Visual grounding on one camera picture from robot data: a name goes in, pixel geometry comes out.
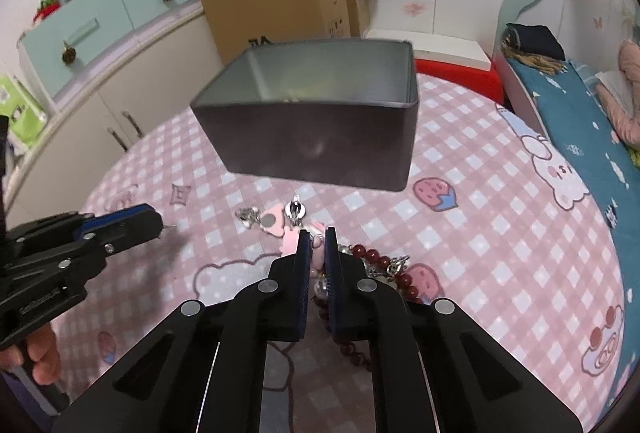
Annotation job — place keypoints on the pink and green quilt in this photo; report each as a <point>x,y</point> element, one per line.
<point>619,92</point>

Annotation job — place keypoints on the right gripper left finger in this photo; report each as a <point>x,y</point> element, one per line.
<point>202,368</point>

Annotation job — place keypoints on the mint green drawer unit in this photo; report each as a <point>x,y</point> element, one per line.
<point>66,41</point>

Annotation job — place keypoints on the large cardboard box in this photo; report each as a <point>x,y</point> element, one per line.
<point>237,25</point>

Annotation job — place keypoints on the strawberry plush toy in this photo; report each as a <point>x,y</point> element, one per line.
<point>45,9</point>

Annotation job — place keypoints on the dark grey metal tin box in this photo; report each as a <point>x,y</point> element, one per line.
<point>338,111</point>

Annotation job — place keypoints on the bed with teal sheet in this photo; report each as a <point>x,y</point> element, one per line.
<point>564,108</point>

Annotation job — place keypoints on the red storage box white lid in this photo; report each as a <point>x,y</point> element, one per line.
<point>453,59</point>

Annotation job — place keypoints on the person's left hand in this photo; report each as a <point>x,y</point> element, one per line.
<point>42,350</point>

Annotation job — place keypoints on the cream curved cabinet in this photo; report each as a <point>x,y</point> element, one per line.
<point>149,77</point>

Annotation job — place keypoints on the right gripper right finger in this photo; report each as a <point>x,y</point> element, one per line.
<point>434,369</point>

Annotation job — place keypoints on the pink charm keychain cluster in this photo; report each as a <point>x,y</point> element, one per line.
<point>286,222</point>

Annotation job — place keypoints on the pink checkered tablecloth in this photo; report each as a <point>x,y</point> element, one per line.
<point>485,295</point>

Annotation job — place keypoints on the small cardboard box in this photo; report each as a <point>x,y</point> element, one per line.
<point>359,17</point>

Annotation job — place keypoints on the folded dark clothes on bed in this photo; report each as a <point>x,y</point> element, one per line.
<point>533,39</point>

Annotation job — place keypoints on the green paper box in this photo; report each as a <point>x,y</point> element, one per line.
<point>27,119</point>

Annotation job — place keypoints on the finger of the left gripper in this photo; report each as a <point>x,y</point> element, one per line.
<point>77,224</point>
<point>115,237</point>

